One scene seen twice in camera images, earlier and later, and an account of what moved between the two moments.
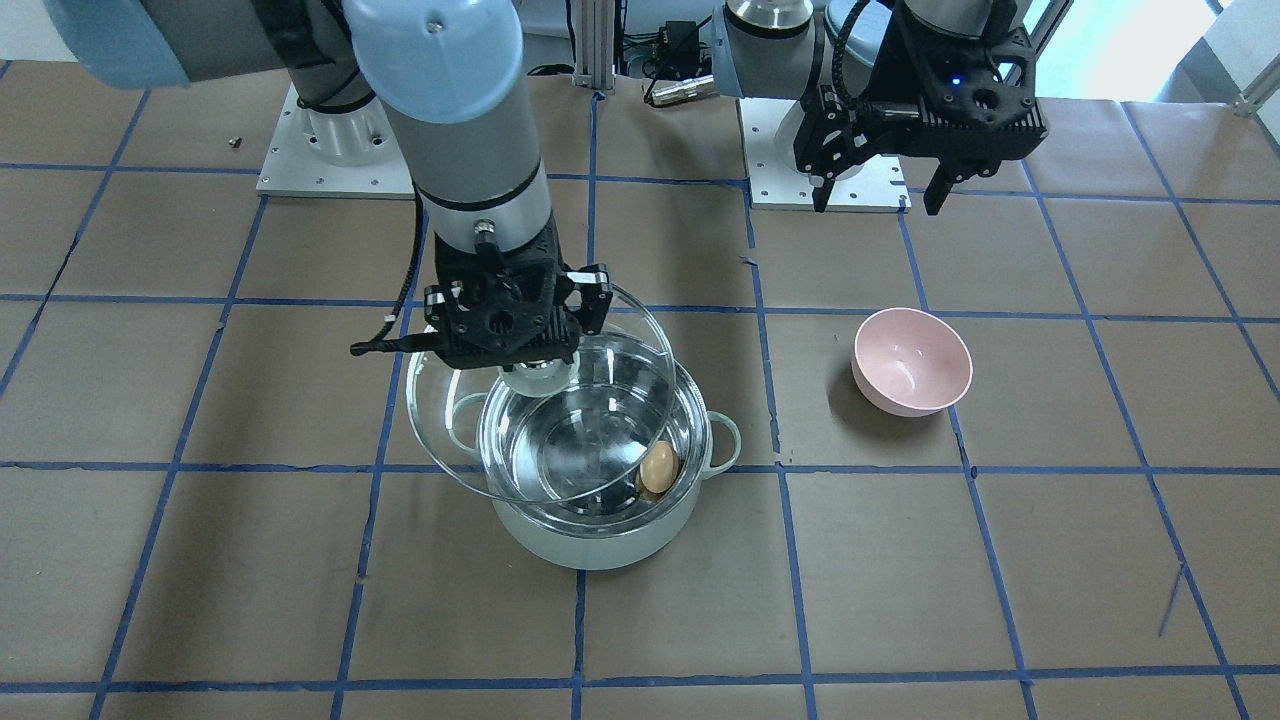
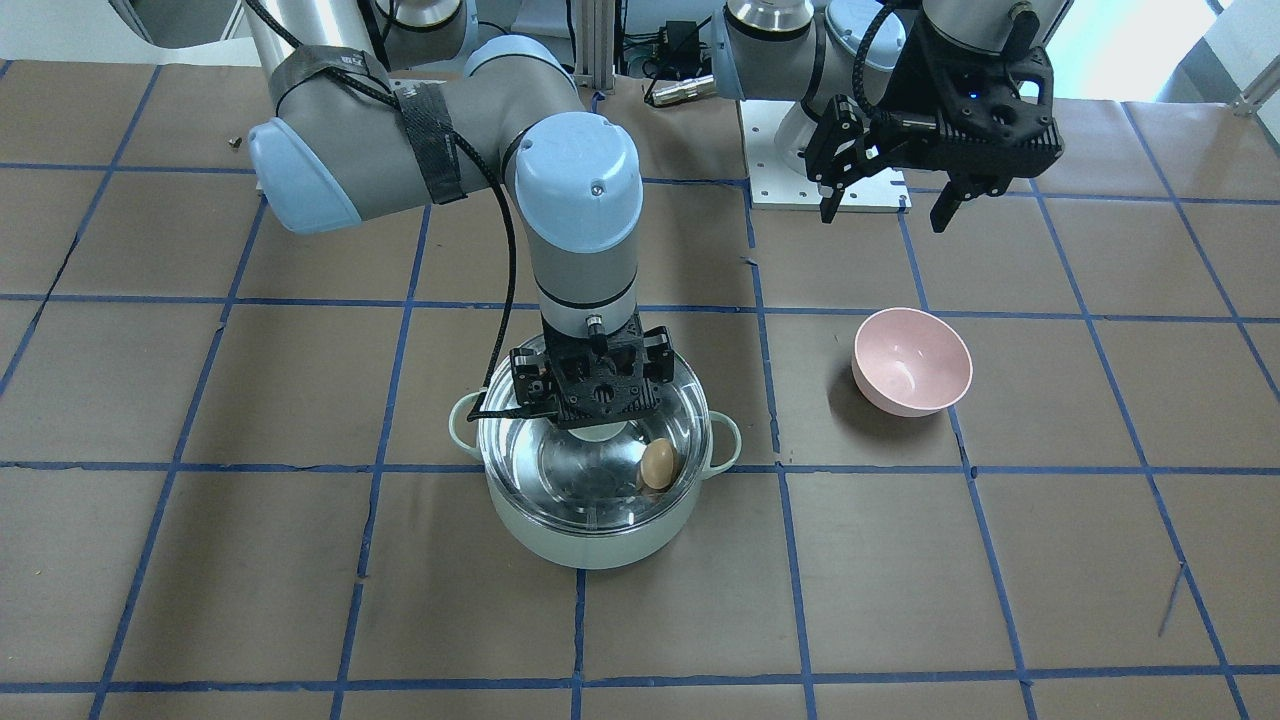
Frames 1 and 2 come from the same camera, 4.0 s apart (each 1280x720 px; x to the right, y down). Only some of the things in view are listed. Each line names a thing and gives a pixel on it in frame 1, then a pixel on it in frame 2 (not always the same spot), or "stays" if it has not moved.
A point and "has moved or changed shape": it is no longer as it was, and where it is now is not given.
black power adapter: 679,37 stays
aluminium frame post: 595,45 stays
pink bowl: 911,362 stays
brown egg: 658,466 stays
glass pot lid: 559,432 has moved or changed shape
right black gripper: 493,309 → 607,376
